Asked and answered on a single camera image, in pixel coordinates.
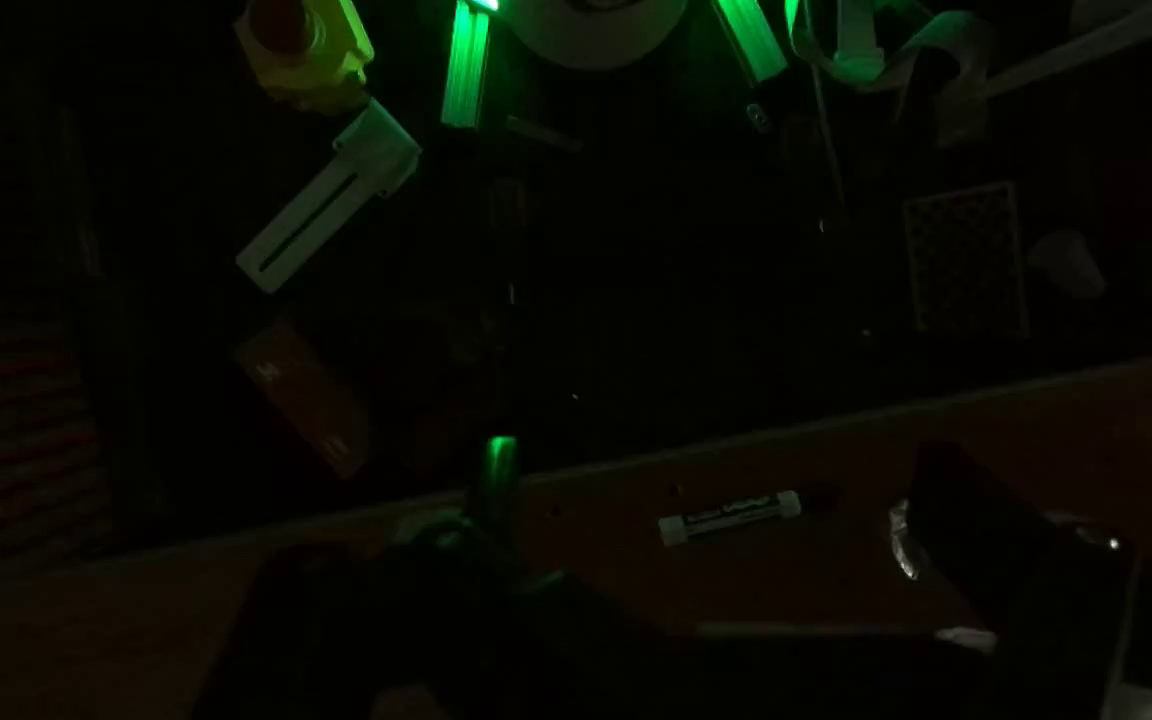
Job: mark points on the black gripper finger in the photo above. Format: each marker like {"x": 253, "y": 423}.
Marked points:
{"x": 326, "y": 635}

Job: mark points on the orange flat box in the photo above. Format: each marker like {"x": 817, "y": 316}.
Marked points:
{"x": 312, "y": 400}

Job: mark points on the dark open box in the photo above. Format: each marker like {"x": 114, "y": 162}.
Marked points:
{"x": 1054, "y": 607}

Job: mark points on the white marker pen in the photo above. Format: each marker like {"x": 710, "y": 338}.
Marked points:
{"x": 729, "y": 518}

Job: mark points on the white tape roll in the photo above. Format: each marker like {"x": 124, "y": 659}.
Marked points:
{"x": 592, "y": 33}

